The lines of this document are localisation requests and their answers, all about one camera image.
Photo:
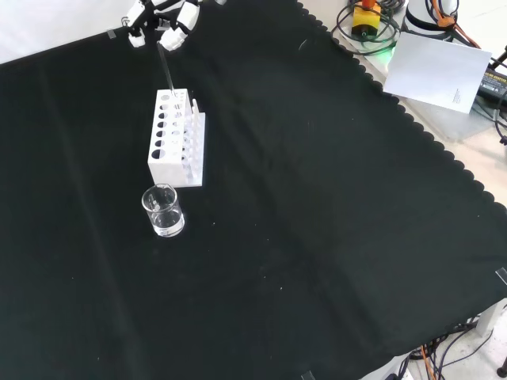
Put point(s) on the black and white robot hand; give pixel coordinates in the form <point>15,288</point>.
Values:
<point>186,16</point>

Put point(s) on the white test tube rack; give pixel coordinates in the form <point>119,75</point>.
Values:
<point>166,170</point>

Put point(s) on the clear tape piece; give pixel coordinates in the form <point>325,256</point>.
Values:
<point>307,375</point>
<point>112,35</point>
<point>502,276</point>

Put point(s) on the yellow stop button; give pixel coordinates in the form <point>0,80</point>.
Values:
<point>366,20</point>

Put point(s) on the clear glass beaker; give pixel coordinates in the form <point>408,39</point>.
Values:
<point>164,221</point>

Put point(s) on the black bench cloth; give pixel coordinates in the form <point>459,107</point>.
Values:
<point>317,198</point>

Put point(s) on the pale board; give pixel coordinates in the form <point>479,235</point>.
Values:
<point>435,71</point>

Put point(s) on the black power supply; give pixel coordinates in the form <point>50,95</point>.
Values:
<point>495,83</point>

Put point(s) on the white table leg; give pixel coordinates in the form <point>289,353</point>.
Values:
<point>491,318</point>

